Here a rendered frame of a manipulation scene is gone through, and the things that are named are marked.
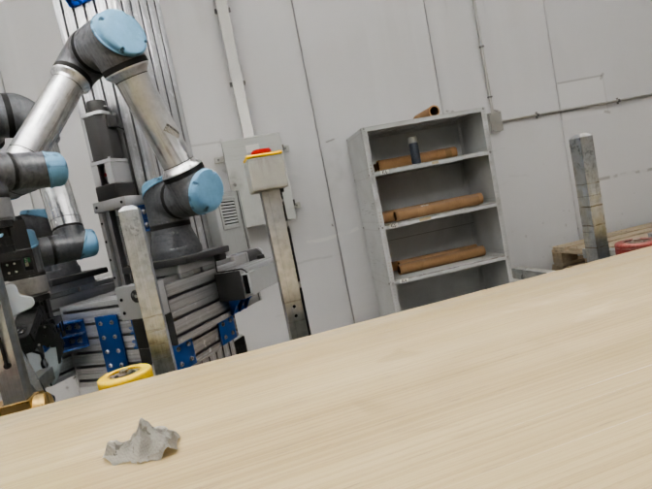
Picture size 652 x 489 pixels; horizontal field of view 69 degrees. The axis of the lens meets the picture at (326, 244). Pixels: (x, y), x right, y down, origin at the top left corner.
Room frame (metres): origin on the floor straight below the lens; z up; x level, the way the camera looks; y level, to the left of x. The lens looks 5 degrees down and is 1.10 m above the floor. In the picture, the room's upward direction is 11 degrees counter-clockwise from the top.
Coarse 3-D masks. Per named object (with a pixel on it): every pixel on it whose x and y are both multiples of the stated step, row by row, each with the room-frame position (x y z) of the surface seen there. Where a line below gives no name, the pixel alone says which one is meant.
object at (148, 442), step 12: (144, 420) 0.47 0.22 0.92; (144, 432) 0.46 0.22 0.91; (156, 432) 0.46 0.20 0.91; (168, 432) 0.45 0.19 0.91; (108, 444) 0.45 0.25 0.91; (120, 444) 0.44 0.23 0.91; (132, 444) 0.44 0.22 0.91; (144, 444) 0.43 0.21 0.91; (156, 444) 0.43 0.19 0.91; (168, 444) 0.43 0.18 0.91; (108, 456) 0.44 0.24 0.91; (120, 456) 0.43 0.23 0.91; (132, 456) 0.43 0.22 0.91; (144, 456) 0.42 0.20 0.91; (156, 456) 0.42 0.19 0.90
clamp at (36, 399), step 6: (30, 396) 0.82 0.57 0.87; (36, 396) 0.82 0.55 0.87; (42, 396) 0.82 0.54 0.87; (48, 396) 0.83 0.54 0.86; (0, 402) 0.82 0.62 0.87; (18, 402) 0.80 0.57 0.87; (24, 402) 0.80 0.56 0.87; (30, 402) 0.80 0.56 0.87; (36, 402) 0.81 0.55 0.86; (42, 402) 0.81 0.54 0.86; (48, 402) 0.82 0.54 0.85; (0, 408) 0.79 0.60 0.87; (6, 408) 0.79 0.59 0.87; (12, 408) 0.79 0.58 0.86; (18, 408) 0.79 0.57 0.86; (24, 408) 0.80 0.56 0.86; (0, 414) 0.79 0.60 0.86; (6, 414) 0.79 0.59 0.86
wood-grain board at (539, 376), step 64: (640, 256) 0.84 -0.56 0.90; (384, 320) 0.75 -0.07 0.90; (448, 320) 0.68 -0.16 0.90; (512, 320) 0.62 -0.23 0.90; (576, 320) 0.57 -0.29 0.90; (640, 320) 0.53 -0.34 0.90; (128, 384) 0.67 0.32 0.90; (192, 384) 0.62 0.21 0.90; (256, 384) 0.57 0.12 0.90; (320, 384) 0.53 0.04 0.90; (384, 384) 0.49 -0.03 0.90; (448, 384) 0.46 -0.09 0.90; (512, 384) 0.43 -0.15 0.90; (576, 384) 0.41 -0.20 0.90; (640, 384) 0.39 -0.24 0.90; (0, 448) 0.53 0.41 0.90; (64, 448) 0.49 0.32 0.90; (192, 448) 0.43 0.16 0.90; (256, 448) 0.41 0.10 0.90; (320, 448) 0.38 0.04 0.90; (384, 448) 0.36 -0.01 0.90; (448, 448) 0.35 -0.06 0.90; (512, 448) 0.33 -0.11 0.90; (576, 448) 0.32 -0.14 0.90; (640, 448) 0.30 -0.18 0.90
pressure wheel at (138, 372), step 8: (120, 368) 0.75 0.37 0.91; (128, 368) 0.74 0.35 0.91; (136, 368) 0.74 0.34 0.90; (144, 368) 0.72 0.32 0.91; (104, 376) 0.72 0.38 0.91; (112, 376) 0.72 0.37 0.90; (120, 376) 0.71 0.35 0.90; (128, 376) 0.69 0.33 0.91; (136, 376) 0.69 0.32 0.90; (144, 376) 0.70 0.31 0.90; (104, 384) 0.68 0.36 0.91; (112, 384) 0.68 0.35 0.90; (120, 384) 0.68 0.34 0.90
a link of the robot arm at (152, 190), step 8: (144, 184) 1.36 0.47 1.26; (152, 184) 1.34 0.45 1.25; (160, 184) 1.35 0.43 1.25; (144, 192) 1.36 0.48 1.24; (152, 192) 1.34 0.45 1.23; (160, 192) 1.32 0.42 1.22; (144, 200) 1.37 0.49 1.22; (152, 200) 1.34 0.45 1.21; (160, 200) 1.32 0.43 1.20; (152, 208) 1.35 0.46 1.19; (160, 208) 1.33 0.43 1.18; (152, 216) 1.35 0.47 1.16; (160, 216) 1.34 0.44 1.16; (168, 216) 1.35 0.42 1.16; (176, 216) 1.34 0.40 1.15; (152, 224) 1.36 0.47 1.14; (160, 224) 1.35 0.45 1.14
